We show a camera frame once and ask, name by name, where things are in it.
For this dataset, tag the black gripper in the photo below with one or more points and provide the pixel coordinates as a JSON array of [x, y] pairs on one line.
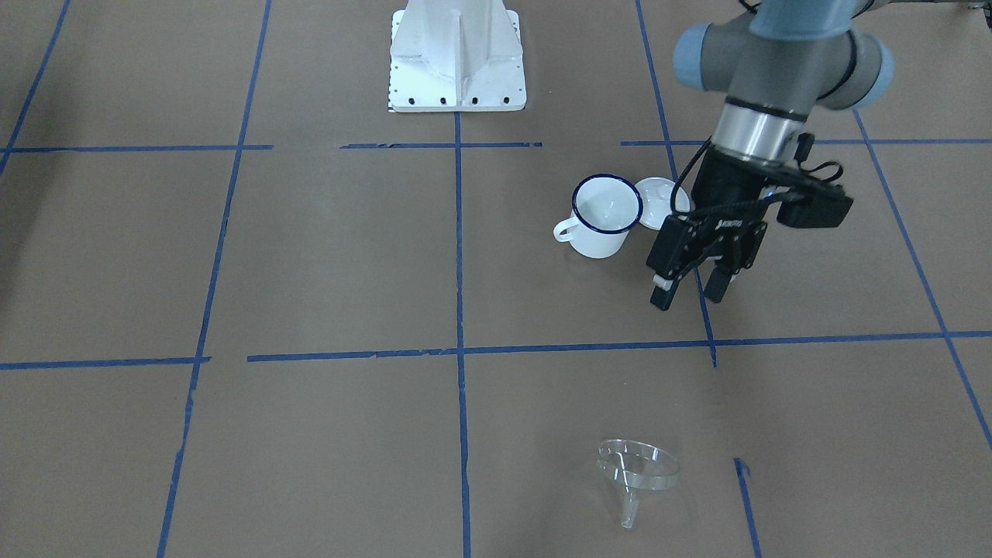
[[722, 188]]

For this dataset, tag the white enamel lid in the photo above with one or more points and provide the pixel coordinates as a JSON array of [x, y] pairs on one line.
[[656, 195]]

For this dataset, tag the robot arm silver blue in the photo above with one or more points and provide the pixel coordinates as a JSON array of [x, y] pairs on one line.
[[774, 63]]

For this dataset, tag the white enamel mug blue rim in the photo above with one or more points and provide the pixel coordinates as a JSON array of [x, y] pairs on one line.
[[604, 209]]

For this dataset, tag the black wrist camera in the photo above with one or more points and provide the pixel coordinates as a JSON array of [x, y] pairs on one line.
[[814, 208]]

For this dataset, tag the white camera stand base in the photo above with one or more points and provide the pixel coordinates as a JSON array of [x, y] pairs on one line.
[[448, 56]]

